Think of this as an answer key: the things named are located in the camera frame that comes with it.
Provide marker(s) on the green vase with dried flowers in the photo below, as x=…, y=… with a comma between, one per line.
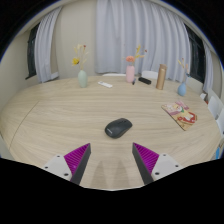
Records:
x=82, y=80

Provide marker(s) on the white remote control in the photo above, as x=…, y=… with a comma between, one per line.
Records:
x=105, y=84

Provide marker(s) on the pink vase with dried flowers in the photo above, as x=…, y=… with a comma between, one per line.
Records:
x=130, y=74

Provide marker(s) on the narrow white curtain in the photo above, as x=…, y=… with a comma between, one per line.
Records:
x=208, y=70
x=45, y=50

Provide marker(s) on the dark marker pen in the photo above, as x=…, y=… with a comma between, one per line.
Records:
x=134, y=81

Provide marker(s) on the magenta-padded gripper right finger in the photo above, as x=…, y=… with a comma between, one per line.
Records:
x=165, y=165

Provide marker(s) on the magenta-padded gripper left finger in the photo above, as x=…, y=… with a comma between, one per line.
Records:
x=60, y=165

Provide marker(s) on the black computer mouse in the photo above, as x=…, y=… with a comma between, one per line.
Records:
x=118, y=128

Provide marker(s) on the white and blue chairs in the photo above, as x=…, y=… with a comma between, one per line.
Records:
x=215, y=106

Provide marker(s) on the blue vase with dried flowers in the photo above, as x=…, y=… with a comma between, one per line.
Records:
x=182, y=90

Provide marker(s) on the black rectangular case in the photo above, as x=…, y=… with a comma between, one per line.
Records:
x=144, y=80

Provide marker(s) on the dark framed window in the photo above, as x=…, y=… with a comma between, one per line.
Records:
x=196, y=56
x=31, y=53

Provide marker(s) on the printed pink red mouse pad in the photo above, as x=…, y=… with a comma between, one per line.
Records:
x=180, y=115

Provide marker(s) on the brown thermos bottle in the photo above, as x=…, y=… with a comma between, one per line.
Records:
x=161, y=77

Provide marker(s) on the wide white curtain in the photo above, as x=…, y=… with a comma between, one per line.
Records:
x=140, y=33

